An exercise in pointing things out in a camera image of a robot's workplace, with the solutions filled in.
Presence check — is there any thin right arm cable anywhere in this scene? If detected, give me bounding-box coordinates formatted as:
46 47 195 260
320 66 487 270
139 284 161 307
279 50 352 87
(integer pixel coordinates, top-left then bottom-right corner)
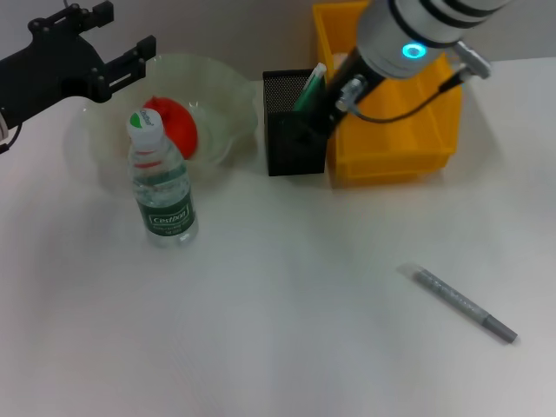
347 69 469 125

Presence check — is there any clear green-label water bottle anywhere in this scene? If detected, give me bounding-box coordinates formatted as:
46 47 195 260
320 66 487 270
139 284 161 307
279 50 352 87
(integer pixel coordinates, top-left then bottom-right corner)
125 108 200 250

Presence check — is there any yellow plastic bin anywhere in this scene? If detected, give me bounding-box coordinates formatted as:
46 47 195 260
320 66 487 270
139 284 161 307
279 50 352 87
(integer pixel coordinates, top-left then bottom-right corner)
311 0 462 189

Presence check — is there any mint green utility knife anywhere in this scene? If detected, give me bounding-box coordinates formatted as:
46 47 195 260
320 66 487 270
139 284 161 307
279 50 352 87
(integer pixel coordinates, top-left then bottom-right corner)
290 62 328 112

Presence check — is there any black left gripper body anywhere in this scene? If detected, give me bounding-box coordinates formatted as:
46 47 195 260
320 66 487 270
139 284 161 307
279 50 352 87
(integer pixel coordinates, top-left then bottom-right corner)
0 3 109 127

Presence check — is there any grey marker pen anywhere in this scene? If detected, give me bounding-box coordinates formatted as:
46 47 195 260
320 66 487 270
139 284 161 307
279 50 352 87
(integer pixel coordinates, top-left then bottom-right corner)
397 261 519 347

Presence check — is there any pale green glass fruit plate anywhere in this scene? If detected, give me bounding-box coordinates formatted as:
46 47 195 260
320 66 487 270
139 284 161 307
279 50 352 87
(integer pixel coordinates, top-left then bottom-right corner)
63 52 261 184

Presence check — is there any thin left arm cable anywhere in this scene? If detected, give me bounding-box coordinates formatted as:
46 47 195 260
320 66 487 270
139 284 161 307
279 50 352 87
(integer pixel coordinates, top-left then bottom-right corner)
0 122 23 156

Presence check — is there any black mesh pen holder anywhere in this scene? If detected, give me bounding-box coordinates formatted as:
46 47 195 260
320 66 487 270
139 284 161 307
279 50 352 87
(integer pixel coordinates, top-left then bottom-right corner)
261 68 331 178

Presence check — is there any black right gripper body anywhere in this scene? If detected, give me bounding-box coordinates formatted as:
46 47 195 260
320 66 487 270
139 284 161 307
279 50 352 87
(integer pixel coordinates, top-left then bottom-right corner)
303 46 384 141

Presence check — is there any thin arm cable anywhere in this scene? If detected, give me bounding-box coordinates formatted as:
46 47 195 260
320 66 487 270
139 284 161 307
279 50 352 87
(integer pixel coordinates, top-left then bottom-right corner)
347 69 469 125
0 122 23 156

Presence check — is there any orange fruit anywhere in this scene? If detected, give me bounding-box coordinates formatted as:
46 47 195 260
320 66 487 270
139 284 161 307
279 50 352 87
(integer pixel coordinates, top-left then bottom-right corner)
142 96 200 161

